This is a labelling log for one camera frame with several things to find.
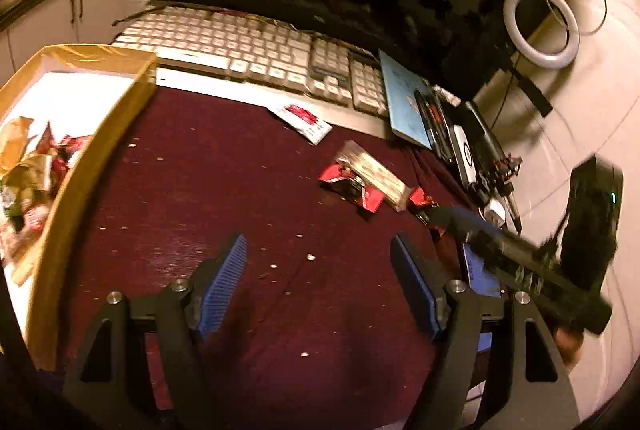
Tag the blue notebook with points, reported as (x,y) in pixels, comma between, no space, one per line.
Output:
(400,100)

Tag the long clear bar packet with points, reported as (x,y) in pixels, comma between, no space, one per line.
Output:
(375,175)

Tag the brown labelled snack packet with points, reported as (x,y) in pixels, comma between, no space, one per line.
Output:
(27,235)

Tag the burgundy tablecloth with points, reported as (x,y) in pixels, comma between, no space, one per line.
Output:
(250,190)

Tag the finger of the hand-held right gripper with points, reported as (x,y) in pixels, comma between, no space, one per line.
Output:
(475,227)

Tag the white grey keyboard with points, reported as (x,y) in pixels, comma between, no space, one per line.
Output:
(250,45)

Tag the dark red snack packet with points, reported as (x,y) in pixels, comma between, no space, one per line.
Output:
(62,150)

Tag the grey kitchen cabinet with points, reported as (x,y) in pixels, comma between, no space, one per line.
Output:
(50,20)

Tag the black red pen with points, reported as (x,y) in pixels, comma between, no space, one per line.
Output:
(440,130)
(425,120)

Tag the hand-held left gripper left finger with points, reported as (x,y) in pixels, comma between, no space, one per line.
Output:
(222,285)

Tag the green snack packet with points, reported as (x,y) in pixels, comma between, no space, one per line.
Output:
(10,202)

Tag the smartphone with blue screen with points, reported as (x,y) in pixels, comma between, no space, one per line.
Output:
(480,275)

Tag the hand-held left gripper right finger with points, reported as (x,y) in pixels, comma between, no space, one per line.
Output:
(415,285)

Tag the shallow cardboard box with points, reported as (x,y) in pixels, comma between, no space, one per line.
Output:
(105,130)

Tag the white plug adapter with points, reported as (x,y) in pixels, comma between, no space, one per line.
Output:
(494,212)

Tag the red black snack packet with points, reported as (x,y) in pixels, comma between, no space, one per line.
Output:
(357,195)

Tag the yellow chip bag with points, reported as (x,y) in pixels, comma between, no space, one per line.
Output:
(20,150)

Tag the white red sachet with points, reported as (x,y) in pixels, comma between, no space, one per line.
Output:
(300,120)

